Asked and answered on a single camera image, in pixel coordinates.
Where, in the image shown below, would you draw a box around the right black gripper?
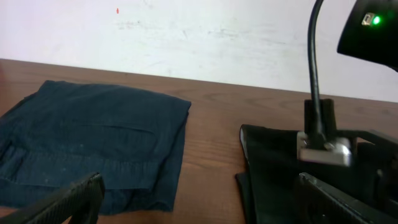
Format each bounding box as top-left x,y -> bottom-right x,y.
304,99 -> 397,215

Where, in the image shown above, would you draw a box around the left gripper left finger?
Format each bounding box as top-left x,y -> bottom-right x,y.
1,172 -> 105,224

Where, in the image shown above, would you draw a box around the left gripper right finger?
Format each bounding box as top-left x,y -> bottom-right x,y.
294,173 -> 397,224

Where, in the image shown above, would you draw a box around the black shorts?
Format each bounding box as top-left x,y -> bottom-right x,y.
234,124 -> 398,224

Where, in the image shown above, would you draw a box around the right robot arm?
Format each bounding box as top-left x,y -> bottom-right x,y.
297,0 -> 397,216

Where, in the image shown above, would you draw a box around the folded navy blue garment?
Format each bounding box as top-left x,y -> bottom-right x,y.
1,81 -> 191,215

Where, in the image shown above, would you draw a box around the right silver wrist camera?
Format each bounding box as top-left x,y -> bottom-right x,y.
297,132 -> 353,167

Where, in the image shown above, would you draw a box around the right black camera cable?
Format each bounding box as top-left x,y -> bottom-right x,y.
307,0 -> 326,147

